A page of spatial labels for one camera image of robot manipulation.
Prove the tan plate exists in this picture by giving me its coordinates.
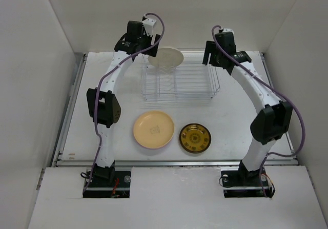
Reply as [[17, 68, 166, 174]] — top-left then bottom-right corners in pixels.
[[148, 47, 184, 68]]

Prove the white wire dish rack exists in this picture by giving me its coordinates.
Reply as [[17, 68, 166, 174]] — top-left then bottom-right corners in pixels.
[[141, 51, 220, 103]]

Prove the beige plastic plate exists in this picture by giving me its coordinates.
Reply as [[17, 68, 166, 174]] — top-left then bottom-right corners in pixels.
[[133, 111, 175, 137]]

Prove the pink plastic plate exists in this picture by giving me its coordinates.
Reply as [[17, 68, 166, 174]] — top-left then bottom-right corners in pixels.
[[135, 135, 173, 150]]

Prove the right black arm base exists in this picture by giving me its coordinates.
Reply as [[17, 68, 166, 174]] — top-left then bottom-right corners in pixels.
[[219, 170, 276, 198]]

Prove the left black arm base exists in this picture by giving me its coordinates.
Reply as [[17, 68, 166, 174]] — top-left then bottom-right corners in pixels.
[[80, 166, 132, 198]]

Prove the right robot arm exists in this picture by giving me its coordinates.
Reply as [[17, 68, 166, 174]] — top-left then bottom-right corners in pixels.
[[202, 28, 293, 185]]

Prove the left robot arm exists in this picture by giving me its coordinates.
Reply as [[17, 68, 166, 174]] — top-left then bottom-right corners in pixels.
[[85, 17, 163, 187]]

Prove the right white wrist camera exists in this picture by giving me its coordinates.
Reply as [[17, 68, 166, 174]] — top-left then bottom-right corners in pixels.
[[221, 28, 234, 34]]

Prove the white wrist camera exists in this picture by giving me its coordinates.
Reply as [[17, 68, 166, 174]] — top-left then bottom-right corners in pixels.
[[141, 16, 157, 37], [221, 28, 234, 34]]

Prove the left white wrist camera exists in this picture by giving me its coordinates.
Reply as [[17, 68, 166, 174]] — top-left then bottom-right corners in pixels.
[[141, 16, 157, 37]]

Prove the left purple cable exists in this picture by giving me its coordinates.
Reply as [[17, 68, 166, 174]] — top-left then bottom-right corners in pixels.
[[84, 12, 166, 189]]

